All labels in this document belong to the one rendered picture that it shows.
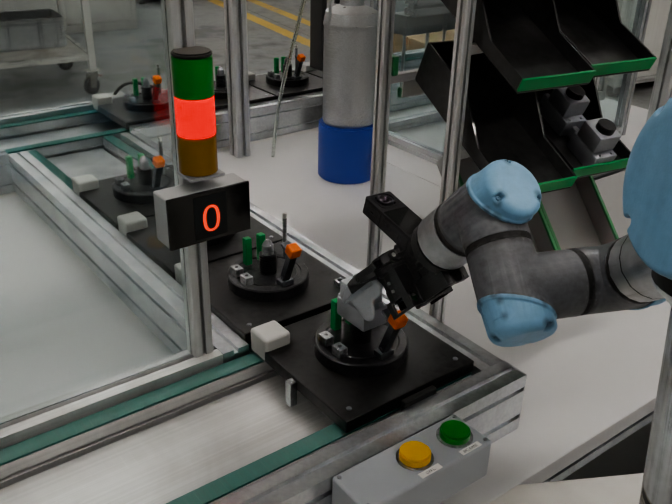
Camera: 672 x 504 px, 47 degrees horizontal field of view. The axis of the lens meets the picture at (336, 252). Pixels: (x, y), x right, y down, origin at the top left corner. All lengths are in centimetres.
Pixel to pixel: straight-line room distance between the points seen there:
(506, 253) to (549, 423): 48
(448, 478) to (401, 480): 7
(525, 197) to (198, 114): 41
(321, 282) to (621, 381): 53
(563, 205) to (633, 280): 60
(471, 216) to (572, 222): 57
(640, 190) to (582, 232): 90
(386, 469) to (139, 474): 32
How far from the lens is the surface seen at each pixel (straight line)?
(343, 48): 195
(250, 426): 112
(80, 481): 108
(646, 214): 52
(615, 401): 135
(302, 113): 245
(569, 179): 122
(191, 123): 99
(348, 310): 113
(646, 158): 52
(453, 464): 102
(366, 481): 98
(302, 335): 121
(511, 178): 86
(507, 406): 119
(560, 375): 138
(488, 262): 84
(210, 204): 103
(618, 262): 85
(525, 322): 82
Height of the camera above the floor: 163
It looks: 27 degrees down
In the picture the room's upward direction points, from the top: 1 degrees clockwise
